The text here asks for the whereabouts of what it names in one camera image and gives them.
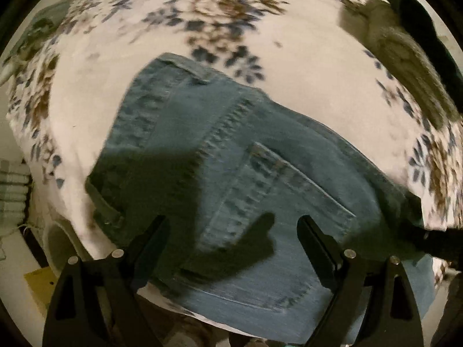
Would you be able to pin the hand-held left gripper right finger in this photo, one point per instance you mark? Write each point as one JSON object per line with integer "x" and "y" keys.
{"x": 318, "y": 245}

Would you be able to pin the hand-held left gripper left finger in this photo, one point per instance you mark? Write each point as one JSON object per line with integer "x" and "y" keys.
{"x": 152, "y": 240}

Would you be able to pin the olive folded garment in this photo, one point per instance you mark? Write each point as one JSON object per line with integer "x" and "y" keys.
{"x": 405, "y": 58}

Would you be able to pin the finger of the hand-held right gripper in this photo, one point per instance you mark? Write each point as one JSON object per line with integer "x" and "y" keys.
{"x": 441, "y": 238}

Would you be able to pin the dark green blanket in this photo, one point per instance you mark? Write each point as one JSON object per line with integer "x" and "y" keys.
{"x": 416, "y": 18}

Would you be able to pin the yellow cardboard piece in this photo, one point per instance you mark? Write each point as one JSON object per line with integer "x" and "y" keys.
{"x": 39, "y": 289}

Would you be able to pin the floral printed bed sheet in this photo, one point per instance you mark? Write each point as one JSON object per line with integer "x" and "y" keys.
{"x": 307, "y": 79}

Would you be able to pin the blue denim pants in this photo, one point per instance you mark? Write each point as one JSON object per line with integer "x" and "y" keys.
{"x": 217, "y": 144}

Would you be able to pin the striped grey cloth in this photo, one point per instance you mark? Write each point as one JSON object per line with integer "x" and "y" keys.
{"x": 14, "y": 191}

